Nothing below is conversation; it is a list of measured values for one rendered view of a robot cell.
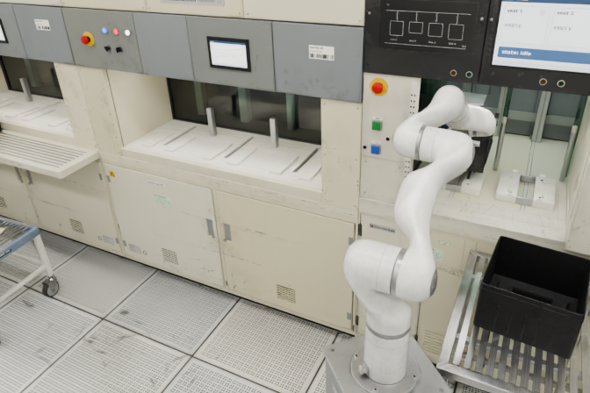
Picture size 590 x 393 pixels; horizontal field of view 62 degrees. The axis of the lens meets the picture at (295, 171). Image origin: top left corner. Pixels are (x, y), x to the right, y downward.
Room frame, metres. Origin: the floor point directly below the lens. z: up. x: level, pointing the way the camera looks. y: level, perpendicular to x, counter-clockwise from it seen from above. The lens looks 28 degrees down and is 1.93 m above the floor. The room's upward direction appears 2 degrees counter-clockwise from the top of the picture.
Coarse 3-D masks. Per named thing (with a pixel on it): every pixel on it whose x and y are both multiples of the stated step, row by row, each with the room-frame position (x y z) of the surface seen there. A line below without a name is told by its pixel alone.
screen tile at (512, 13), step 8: (512, 8) 1.50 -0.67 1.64; (520, 8) 1.49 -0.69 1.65; (528, 8) 1.48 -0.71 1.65; (536, 8) 1.47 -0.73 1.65; (544, 8) 1.46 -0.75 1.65; (504, 16) 1.51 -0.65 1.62; (512, 16) 1.50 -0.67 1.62; (520, 16) 1.49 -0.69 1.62; (528, 16) 1.48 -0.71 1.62; (536, 16) 1.47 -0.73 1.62; (536, 24) 1.46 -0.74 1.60; (544, 24) 1.46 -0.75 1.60; (504, 32) 1.50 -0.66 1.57; (512, 32) 1.49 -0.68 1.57; (520, 32) 1.48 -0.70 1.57; (528, 32) 1.47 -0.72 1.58; (536, 32) 1.46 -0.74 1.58; (544, 32) 1.45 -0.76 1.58; (504, 40) 1.50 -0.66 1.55; (512, 40) 1.49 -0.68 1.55; (520, 40) 1.48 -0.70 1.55; (528, 40) 1.47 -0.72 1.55; (536, 40) 1.46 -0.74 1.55
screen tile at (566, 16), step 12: (564, 12) 1.43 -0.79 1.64; (576, 12) 1.42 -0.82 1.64; (588, 12) 1.41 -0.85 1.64; (552, 24) 1.45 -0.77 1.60; (564, 24) 1.43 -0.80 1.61; (576, 24) 1.42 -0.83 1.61; (588, 24) 1.40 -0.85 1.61; (552, 36) 1.44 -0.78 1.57; (564, 36) 1.43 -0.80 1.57; (576, 36) 1.41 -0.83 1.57; (588, 36) 1.40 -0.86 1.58
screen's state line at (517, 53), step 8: (504, 48) 1.50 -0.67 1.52; (512, 48) 1.49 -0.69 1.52; (520, 48) 1.48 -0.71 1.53; (528, 48) 1.47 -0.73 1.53; (504, 56) 1.50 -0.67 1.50; (512, 56) 1.49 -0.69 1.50; (520, 56) 1.48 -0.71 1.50; (528, 56) 1.47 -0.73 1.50; (536, 56) 1.46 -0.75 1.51; (544, 56) 1.45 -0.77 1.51; (552, 56) 1.44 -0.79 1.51; (560, 56) 1.43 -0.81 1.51; (568, 56) 1.42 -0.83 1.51; (576, 56) 1.41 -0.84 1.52; (584, 56) 1.40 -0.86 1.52
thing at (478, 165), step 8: (472, 96) 1.85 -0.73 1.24; (480, 96) 1.85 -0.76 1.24; (480, 104) 1.78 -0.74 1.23; (496, 120) 1.79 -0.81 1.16; (448, 128) 1.79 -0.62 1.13; (488, 136) 1.72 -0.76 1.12; (480, 144) 1.73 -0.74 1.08; (488, 144) 1.74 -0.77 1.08; (480, 152) 1.73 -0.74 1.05; (488, 152) 1.80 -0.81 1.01; (480, 160) 1.73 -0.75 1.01; (472, 168) 1.75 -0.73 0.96; (480, 168) 1.73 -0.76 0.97
